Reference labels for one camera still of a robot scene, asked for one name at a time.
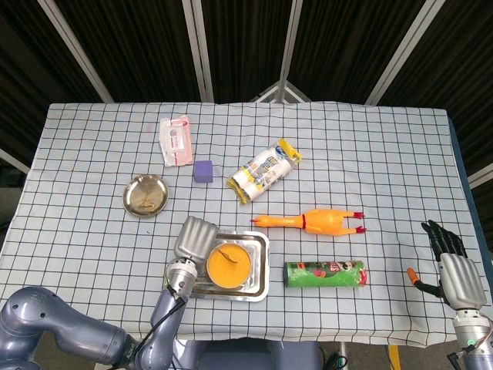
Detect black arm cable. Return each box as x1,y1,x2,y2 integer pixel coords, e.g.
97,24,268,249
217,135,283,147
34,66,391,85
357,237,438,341
140,284,186,348
446,348,478,368

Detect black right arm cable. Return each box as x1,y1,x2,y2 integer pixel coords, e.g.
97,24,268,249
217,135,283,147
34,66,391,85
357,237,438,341
446,348,478,368

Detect orange rubber chicken toy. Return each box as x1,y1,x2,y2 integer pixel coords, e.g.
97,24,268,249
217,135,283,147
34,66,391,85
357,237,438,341
250,208,367,237

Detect white partition frame post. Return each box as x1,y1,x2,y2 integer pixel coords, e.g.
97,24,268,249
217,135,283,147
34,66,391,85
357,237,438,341
37,0,116,104
181,0,215,103
276,0,305,103
364,0,450,106

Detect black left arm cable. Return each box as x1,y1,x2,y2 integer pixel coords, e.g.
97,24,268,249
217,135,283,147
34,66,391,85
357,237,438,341
140,284,186,348

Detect orange bowl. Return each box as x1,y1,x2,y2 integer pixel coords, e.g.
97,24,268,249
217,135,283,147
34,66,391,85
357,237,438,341
205,241,253,289

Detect yellow white bag rolls pack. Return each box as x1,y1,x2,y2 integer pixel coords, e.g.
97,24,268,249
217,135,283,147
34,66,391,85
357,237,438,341
225,138,304,205

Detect small steel spoon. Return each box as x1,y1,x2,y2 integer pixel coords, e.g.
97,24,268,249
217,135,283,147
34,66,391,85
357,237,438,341
216,248,238,265

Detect grey blue robot torso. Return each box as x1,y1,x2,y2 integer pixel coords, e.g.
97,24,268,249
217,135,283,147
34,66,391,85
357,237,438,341
173,337,324,370

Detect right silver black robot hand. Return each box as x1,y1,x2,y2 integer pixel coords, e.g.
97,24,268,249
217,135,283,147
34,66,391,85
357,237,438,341
407,219,488,311

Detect white partition frame bar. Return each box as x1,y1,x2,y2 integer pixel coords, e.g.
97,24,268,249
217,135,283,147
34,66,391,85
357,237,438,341
0,148,32,174
467,163,493,190

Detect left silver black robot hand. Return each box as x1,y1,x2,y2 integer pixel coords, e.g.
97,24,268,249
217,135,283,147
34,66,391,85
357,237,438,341
173,215,220,267

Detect white checked tablecloth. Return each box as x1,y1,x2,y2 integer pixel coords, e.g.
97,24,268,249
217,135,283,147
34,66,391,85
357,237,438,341
0,100,485,346

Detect purple foam cube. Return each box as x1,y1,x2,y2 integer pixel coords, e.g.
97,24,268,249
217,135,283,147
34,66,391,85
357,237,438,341
193,160,215,184

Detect pink white wet wipes pack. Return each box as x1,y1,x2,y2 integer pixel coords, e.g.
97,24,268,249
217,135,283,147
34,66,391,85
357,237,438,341
159,114,194,167

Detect rectangular steel tray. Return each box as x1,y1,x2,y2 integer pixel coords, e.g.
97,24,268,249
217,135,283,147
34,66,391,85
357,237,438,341
172,227,270,303

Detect round steel plate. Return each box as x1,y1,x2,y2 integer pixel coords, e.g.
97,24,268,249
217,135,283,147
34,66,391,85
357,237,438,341
122,173,170,219

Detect white triangular partition foot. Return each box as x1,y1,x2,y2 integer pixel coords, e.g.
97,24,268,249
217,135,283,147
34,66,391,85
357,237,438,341
249,79,314,103

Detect green chips can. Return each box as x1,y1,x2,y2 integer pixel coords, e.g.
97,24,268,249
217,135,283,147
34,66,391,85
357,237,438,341
283,260,368,289

